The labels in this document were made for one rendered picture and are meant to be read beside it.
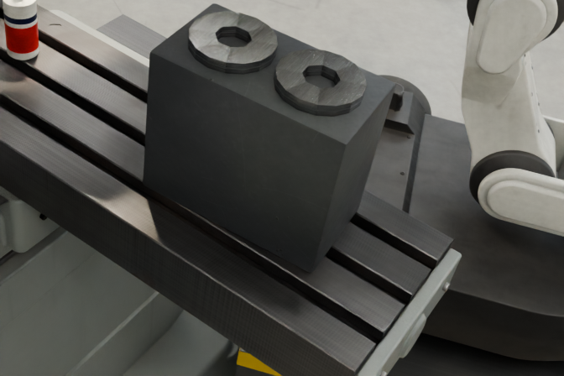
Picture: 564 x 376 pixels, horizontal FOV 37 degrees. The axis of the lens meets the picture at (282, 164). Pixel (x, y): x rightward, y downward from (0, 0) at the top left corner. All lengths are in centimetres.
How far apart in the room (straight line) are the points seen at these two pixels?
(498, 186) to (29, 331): 78
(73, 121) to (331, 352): 42
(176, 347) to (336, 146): 101
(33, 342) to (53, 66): 44
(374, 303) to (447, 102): 194
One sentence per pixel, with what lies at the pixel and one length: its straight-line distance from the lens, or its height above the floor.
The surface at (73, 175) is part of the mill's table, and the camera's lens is 98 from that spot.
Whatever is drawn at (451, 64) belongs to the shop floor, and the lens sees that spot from 299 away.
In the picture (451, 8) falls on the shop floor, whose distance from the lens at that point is 330.
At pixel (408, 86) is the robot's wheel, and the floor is 59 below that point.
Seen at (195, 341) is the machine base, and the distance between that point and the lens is 174.
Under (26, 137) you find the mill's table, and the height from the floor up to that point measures 94.
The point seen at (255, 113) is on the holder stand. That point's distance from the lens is 80.
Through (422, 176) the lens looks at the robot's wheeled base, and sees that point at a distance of 162.
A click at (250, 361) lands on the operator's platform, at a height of 38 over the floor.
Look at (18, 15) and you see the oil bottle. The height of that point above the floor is 101.
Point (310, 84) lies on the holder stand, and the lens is 81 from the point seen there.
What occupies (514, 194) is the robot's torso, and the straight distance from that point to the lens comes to 145.
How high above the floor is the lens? 162
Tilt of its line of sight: 42 degrees down
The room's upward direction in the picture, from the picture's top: 12 degrees clockwise
